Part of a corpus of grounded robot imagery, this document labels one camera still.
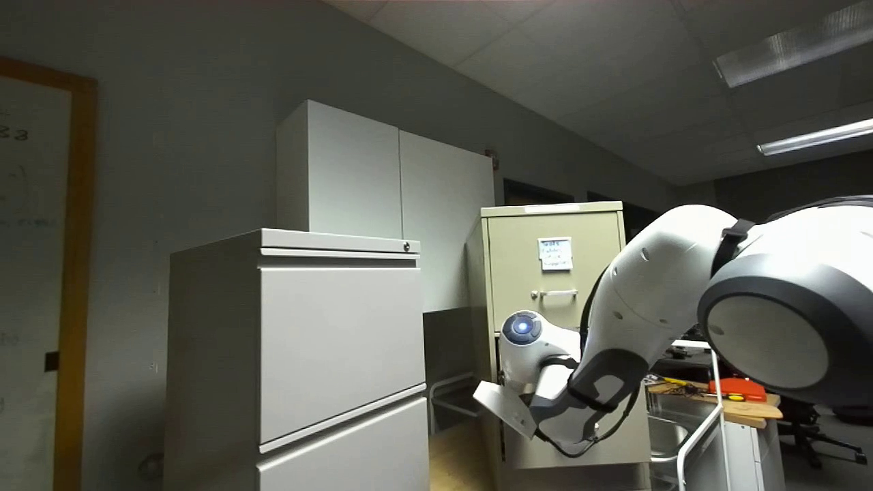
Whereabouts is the grey cabinet drawer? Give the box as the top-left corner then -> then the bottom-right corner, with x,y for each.
254,395 -> 433,491
256,261 -> 427,449

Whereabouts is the beige metal file cabinet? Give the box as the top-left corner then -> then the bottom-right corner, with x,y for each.
477,199 -> 654,476

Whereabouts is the tall white storage cabinet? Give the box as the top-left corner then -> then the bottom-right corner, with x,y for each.
269,94 -> 498,315

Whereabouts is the white paper label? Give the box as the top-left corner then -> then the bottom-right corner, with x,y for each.
534,234 -> 576,276

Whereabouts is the grey metal file cabinet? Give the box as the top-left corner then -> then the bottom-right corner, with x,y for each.
162,227 -> 433,491

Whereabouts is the orange hand tool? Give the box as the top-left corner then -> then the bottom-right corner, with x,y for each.
706,373 -> 769,405

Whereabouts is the wooden work bench top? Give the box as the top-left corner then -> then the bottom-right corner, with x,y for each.
643,370 -> 786,431

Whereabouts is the narrow ceiling light fixture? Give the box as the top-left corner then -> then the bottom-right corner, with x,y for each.
752,115 -> 873,160

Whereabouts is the wood-framed whiteboard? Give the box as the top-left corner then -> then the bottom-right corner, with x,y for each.
0,55 -> 101,491

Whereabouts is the large ceiling light fixture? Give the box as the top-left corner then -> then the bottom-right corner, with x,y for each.
711,0 -> 873,92

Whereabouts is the beige drawer handle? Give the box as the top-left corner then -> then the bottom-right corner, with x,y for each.
528,283 -> 580,307

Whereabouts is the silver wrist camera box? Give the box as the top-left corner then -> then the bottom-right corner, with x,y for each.
468,377 -> 543,442

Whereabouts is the white metal tube frame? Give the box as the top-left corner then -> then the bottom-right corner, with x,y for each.
646,337 -> 730,491

